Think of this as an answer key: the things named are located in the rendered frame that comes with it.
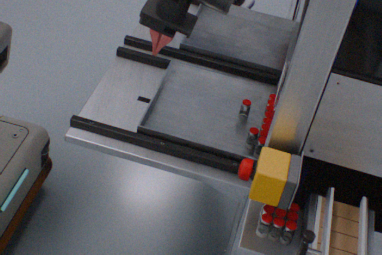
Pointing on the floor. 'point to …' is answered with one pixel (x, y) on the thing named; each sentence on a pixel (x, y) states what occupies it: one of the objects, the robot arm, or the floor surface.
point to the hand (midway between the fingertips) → (156, 51)
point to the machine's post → (313, 60)
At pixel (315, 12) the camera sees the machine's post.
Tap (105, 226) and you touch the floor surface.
